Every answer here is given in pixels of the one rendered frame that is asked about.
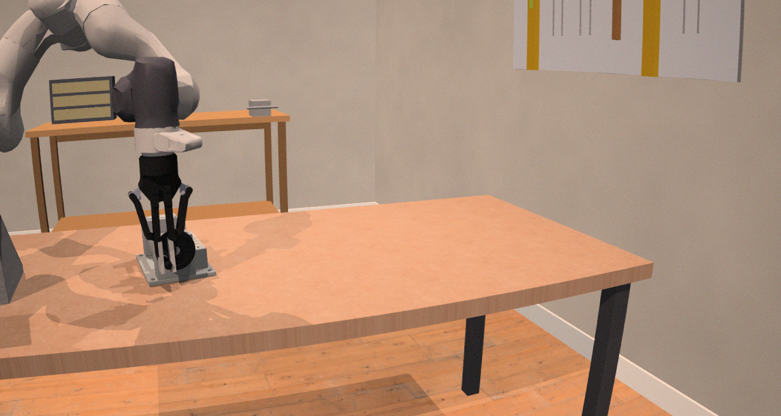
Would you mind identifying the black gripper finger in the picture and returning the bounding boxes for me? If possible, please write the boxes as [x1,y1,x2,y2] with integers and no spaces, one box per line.
[128,185,165,274]
[164,183,193,273]

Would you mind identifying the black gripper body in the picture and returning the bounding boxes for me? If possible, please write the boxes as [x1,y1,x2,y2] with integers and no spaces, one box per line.
[138,153,181,202]

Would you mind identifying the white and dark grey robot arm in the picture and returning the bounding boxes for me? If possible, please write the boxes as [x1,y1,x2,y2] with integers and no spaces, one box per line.
[0,0,203,157]

